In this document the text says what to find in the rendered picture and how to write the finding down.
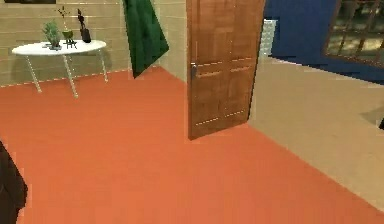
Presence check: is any pale translucent block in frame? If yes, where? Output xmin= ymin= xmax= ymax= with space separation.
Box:
xmin=259 ymin=18 xmax=278 ymax=57

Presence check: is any green bowl on black stand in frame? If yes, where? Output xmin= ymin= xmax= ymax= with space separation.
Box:
xmin=54 ymin=5 xmax=78 ymax=50

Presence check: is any dark green upholstered furniture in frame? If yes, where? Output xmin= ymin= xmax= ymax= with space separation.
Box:
xmin=122 ymin=0 xmax=170 ymax=80

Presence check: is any white round table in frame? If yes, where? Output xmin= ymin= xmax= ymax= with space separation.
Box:
xmin=11 ymin=39 xmax=109 ymax=99

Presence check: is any small green house plant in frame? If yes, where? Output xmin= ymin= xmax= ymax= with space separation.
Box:
xmin=42 ymin=19 xmax=63 ymax=51

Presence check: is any black vase with twig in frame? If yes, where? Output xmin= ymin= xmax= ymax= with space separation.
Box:
xmin=76 ymin=8 xmax=92 ymax=44

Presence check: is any dark framed wall picture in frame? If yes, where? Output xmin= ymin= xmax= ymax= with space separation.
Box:
xmin=3 ymin=0 xmax=57 ymax=5

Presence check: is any brown wooden room door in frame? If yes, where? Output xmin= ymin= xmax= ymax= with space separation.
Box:
xmin=186 ymin=0 xmax=267 ymax=141

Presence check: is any brown framed window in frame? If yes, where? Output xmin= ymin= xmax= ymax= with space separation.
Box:
xmin=322 ymin=0 xmax=384 ymax=70

